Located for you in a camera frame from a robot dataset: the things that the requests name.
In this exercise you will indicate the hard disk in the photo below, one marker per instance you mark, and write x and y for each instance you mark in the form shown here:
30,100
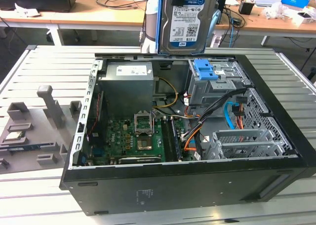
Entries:
185,25

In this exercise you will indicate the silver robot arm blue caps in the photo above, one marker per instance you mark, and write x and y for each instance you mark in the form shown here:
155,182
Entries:
150,25

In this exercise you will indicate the silver disk bay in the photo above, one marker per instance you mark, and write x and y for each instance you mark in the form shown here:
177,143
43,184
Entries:
247,143

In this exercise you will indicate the black speaker box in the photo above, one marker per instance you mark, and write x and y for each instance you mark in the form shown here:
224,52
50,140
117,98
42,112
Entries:
222,5

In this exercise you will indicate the small black box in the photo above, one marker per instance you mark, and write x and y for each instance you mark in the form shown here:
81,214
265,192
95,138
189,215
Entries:
246,8

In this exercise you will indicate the blue plastic drive latch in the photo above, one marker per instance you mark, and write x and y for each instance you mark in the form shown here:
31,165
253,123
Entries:
203,70

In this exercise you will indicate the wooden desk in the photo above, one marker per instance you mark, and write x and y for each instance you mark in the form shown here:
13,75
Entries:
98,16

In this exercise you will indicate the white flat box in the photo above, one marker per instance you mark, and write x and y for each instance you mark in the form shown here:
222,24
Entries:
266,1

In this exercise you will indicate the silver drive cage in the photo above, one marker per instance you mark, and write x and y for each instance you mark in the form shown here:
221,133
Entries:
217,86

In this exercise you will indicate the white plastic bags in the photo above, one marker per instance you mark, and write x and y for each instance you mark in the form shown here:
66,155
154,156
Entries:
284,12

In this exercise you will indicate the grey power supply unit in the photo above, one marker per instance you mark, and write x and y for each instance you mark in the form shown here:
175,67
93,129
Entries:
126,91

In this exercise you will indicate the RAM stick in slot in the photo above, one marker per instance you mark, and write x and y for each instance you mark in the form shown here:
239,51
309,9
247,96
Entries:
176,141

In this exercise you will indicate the CPU socket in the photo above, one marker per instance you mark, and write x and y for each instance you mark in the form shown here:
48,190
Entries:
145,144

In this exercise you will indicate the green motherboard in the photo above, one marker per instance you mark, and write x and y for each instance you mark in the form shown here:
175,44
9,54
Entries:
118,138

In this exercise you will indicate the black PC case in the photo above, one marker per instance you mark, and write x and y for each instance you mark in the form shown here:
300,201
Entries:
172,185

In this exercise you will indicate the grey parts rack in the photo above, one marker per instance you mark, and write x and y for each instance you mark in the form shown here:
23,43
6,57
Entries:
37,136

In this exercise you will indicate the blue RAM stick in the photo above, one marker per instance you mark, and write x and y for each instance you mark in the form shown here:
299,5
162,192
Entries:
29,146

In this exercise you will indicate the silver CPU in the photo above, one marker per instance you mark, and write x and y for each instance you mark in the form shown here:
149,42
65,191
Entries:
14,135

